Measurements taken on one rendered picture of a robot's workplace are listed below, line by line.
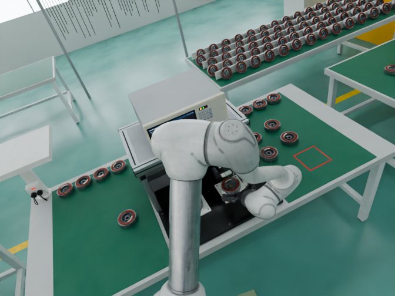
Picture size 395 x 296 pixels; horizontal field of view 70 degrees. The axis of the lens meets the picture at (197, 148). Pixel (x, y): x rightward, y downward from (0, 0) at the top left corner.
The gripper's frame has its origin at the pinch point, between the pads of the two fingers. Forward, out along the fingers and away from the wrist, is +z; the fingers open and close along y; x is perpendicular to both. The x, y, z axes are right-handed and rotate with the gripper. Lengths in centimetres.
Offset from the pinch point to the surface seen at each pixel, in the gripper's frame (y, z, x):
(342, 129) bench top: 86, 12, -2
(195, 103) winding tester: -5, -9, 52
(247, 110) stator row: 49, 61, 29
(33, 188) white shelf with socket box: -112, 55, 39
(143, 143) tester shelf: -36, 14, 42
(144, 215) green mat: -52, 18, 2
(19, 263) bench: -161, 90, -14
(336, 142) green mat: 74, 6, -5
